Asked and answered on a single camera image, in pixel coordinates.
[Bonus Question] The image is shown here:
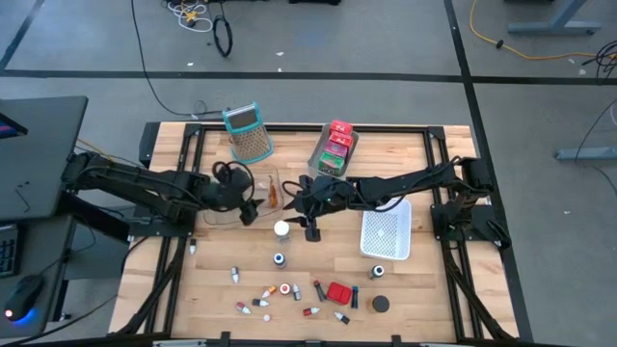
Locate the computer monitor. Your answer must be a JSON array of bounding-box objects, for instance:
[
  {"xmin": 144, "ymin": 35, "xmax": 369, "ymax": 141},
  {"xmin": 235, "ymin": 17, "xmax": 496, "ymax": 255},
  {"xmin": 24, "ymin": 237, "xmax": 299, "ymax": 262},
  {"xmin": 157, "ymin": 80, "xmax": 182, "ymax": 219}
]
[{"xmin": 0, "ymin": 111, "xmax": 29, "ymax": 141}]

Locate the spice jar with white lid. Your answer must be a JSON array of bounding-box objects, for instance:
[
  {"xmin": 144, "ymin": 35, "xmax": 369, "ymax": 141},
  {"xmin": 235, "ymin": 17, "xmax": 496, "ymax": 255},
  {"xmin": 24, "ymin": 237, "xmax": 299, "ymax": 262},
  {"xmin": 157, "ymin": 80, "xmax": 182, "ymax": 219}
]
[{"xmin": 273, "ymin": 220, "xmax": 292, "ymax": 245}]

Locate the green Apple Jacks cereal box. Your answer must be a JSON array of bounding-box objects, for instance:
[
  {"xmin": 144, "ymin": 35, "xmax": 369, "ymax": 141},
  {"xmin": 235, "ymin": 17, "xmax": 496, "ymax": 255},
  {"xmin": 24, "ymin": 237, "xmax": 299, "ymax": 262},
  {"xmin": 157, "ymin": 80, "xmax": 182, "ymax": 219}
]
[{"xmin": 317, "ymin": 151, "xmax": 347, "ymax": 177}]

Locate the red Froot Loops cereal box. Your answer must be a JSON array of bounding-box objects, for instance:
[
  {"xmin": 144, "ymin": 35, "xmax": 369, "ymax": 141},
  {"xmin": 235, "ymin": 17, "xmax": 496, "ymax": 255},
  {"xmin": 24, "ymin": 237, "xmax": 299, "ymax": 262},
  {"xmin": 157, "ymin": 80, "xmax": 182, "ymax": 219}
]
[{"xmin": 328, "ymin": 131, "xmax": 356, "ymax": 147}]

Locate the black keyboard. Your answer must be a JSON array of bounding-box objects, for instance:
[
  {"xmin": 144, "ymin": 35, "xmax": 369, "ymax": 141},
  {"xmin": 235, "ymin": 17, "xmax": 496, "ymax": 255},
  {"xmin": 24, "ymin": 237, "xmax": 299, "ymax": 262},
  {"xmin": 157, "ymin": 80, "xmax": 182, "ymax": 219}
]
[{"xmin": 0, "ymin": 224, "xmax": 23, "ymax": 279}]

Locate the yellow floor cable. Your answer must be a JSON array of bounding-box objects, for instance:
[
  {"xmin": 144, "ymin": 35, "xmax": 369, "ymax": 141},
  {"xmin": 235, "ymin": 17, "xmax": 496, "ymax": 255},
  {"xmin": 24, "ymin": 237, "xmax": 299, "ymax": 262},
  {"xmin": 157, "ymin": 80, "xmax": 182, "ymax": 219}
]
[{"xmin": 469, "ymin": 0, "xmax": 599, "ymax": 62}]

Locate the white cable bundle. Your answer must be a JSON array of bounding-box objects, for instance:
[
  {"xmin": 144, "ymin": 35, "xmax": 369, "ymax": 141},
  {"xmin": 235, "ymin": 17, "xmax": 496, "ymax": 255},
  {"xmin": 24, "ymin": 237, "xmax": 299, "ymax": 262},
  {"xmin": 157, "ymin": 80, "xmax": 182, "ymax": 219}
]
[{"xmin": 166, "ymin": 0, "xmax": 214, "ymax": 34}]

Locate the white perforated basket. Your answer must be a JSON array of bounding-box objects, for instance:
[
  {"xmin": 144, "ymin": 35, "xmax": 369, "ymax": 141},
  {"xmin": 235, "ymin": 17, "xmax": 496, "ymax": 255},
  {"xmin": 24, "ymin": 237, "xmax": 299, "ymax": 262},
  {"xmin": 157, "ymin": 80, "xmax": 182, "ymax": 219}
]
[{"xmin": 359, "ymin": 196, "xmax": 414, "ymax": 262}]

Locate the black desk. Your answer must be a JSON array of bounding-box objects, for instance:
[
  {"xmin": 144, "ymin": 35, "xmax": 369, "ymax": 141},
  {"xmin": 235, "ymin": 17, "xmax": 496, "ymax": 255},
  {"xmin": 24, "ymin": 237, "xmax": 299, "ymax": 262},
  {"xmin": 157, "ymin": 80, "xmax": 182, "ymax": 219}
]
[{"xmin": 0, "ymin": 94, "xmax": 90, "ymax": 334}]

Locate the clear glass container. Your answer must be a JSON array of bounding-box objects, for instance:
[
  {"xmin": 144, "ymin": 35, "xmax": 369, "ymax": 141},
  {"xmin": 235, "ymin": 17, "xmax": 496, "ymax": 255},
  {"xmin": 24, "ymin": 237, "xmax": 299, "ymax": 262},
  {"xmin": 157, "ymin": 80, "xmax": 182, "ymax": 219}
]
[{"xmin": 201, "ymin": 163, "xmax": 285, "ymax": 227}]

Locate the metal grater with teal frame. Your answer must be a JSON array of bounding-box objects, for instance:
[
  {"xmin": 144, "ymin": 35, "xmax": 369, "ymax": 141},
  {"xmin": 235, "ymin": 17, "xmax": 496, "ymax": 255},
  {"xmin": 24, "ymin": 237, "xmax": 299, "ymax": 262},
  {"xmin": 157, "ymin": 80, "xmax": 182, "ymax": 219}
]
[{"xmin": 221, "ymin": 100, "xmax": 275, "ymax": 164}]

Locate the magenta cereal box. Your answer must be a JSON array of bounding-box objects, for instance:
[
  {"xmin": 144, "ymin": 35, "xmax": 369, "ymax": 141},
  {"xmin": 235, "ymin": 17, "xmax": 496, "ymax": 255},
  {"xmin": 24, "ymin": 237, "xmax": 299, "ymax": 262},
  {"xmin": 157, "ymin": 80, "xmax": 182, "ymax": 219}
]
[{"xmin": 324, "ymin": 141, "xmax": 349, "ymax": 159}]

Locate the black computer mouse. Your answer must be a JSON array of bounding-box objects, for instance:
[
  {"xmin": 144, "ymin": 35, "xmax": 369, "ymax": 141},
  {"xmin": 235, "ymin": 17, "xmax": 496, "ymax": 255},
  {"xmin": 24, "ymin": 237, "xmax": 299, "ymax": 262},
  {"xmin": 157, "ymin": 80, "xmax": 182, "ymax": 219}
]
[{"xmin": 3, "ymin": 274, "xmax": 45, "ymax": 323}]

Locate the grey desk leg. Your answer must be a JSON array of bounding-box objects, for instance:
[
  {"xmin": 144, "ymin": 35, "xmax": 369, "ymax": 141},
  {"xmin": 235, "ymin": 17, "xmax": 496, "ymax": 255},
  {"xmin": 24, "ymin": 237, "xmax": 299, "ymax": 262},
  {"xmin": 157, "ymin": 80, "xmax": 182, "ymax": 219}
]
[
  {"xmin": 553, "ymin": 146, "xmax": 617, "ymax": 162},
  {"xmin": 507, "ymin": 0, "xmax": 603, "ymax": 36}
]

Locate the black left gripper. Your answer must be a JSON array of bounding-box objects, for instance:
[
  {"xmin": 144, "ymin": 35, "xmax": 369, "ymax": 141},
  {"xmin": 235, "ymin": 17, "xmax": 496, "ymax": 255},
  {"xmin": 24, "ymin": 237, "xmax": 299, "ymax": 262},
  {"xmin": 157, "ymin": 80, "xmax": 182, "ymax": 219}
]
[{"xmin": 209, "ymin": 163, "xmax": 267, "ymax": 227}]

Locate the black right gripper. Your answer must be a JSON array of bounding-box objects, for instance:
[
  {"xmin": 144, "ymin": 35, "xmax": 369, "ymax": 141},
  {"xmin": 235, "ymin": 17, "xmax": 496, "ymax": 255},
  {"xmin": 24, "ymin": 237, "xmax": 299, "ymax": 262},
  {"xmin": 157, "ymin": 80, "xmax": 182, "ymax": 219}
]
[{"xmin": 282, "ymin": 175, "xmax": 356, "ymax": 243}]

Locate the black floor cable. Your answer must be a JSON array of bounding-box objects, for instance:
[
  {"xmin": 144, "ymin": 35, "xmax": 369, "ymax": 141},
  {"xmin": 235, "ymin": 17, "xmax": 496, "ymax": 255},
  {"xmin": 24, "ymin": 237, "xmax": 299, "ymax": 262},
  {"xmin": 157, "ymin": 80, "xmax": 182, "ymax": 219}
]
[
  {"xmin": 129, "ymin": 0, "xmax": 228, "ymax": 120},
  {"xmin": 573, "ymin": 98, "xmax": 617, "ymax": 194}
]

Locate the black cable coil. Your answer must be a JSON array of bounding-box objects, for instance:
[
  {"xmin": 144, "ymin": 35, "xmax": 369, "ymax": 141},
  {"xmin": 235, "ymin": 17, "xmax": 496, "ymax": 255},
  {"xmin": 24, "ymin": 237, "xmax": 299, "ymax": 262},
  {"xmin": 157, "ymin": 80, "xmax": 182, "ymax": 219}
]
[{"xmin": 211, "ymin": 13, "xmax": 234, "ymax": 58}]

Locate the black cable bundle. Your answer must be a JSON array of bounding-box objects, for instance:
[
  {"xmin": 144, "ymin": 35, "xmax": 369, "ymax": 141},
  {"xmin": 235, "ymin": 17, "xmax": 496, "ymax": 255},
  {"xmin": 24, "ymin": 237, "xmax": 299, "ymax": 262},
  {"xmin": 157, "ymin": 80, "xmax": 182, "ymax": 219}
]
[{"xmin": 580, "ymin": 40, "xmax": 617, "ymax": 78}]

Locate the smoked paprika tin red lid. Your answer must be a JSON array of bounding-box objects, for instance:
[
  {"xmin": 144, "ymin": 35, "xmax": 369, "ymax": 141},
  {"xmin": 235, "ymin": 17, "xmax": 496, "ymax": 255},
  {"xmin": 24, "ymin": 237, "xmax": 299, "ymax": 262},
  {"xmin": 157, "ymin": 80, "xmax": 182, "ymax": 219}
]
[{"xmin": 326, "ymin": 281, "xmax": 354, "ymax": 307}]

